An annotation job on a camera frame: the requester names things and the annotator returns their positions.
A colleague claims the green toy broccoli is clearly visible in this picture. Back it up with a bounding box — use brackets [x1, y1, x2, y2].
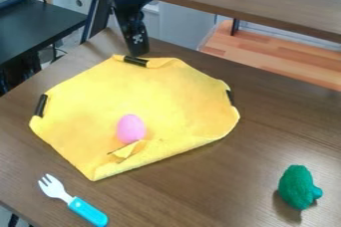
[276, 164, 325, 211]

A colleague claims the brown wooden shelf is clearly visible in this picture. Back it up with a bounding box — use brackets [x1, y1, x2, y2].
[93, 0, 341, 44]

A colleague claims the black desk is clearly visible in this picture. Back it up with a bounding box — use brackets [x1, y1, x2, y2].
[0, 0, 89, 97]

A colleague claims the yellow cloth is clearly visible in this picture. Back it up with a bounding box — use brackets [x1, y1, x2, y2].
[28, 54, 241, 182]

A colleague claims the pink toy egg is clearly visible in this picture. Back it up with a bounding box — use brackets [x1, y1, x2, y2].
[114, 113, 149, 145]

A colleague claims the white fork with blue handle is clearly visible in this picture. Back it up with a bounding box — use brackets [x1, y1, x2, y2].
[37, 173, 111, 227]

